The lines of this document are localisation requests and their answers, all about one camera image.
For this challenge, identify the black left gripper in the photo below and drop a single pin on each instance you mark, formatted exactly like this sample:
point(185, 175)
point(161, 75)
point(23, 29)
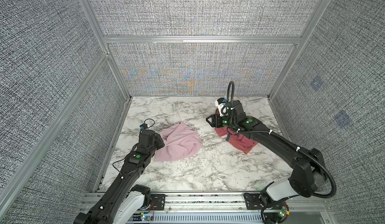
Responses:
point(157, 138)

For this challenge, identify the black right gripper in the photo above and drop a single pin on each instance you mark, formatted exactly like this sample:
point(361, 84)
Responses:
point(215, 119)

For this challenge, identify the light pink cloth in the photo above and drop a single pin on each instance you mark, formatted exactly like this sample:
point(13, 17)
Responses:
point(180, 142)

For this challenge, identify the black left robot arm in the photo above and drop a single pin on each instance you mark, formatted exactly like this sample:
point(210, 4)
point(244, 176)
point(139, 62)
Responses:
point(119, 202)

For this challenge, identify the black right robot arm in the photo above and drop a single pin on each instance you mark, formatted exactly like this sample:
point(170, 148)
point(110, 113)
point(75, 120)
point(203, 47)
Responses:
point(309, 176)

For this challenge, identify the dark red ribbed cloth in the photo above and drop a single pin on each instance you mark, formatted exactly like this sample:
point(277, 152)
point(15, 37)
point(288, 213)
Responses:
point(238, 141)

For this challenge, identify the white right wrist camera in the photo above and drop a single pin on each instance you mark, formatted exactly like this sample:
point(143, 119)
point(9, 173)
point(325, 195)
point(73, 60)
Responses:
point(220, 104)

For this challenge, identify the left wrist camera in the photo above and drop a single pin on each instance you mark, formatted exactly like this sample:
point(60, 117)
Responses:
point(143, 126)

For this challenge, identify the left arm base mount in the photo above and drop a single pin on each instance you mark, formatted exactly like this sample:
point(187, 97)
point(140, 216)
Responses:
point(139, 199)

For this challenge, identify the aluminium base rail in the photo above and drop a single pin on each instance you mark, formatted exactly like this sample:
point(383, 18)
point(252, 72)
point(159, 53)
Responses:
point(216, 207)

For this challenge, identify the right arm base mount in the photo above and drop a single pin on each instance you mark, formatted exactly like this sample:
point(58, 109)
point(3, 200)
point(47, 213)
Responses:
point(272, 212)

